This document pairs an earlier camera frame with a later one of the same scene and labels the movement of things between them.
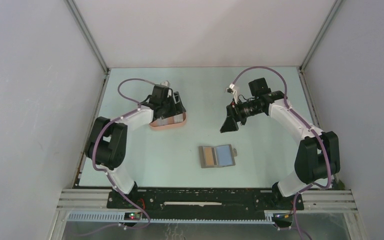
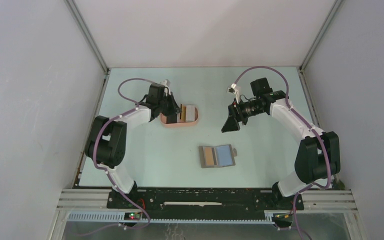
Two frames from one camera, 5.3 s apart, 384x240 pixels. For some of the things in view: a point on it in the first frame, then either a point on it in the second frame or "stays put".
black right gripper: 233,112 stays put
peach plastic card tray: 171,124 → 163,119
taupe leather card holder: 223,155 stays put
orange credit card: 209,156 stays put
